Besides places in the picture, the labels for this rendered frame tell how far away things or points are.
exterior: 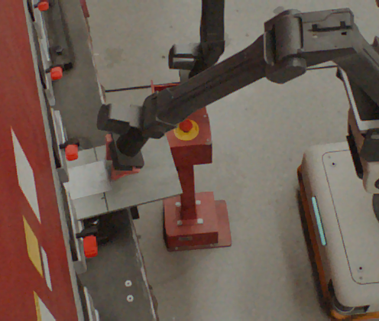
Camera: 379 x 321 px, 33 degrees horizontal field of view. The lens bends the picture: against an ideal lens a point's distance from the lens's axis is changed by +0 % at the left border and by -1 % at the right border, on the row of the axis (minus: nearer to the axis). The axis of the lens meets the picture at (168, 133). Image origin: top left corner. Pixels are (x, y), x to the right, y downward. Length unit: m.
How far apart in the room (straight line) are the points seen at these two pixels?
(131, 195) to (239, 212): 1.13
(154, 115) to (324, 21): 0.42
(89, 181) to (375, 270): 1.10
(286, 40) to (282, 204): 1.61
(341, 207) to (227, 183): 0.54
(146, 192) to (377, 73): 0.62
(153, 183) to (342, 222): 0.96
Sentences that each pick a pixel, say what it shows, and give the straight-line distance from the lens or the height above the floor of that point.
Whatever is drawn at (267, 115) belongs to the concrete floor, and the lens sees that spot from 2.84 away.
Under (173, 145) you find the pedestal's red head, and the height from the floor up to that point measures 0.78.
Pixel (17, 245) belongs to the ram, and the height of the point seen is 1.77.
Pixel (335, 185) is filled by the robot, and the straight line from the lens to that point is 2.37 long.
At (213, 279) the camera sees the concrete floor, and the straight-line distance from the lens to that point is 2.49.
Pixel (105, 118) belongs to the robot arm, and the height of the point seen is 1.23.
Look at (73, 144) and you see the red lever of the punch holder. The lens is 1.27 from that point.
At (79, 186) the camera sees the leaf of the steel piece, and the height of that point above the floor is 1.00.
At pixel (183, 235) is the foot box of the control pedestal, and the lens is 2.43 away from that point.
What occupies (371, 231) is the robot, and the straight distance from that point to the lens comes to 2.32.
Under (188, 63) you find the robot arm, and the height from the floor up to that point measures 0.99.
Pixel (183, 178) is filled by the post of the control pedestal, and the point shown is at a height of 0.45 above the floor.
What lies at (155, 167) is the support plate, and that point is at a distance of 1.55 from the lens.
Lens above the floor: 2.35
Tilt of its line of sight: 58 degrees down
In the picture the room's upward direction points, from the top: 6 degrees counter-clockwise
